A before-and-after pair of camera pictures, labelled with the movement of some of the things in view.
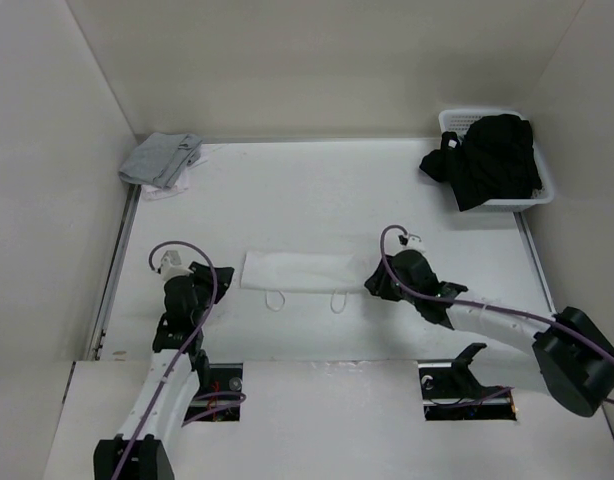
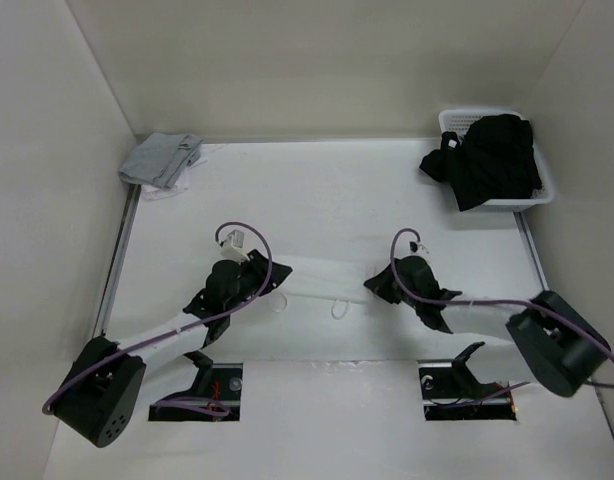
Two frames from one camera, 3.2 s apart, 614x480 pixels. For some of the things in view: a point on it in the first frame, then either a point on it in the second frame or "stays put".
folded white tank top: [153, 192] stays put
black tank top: [495, 159] stays put
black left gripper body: [202, 282] -> [252, 281]
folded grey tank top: [160, 159] stays put
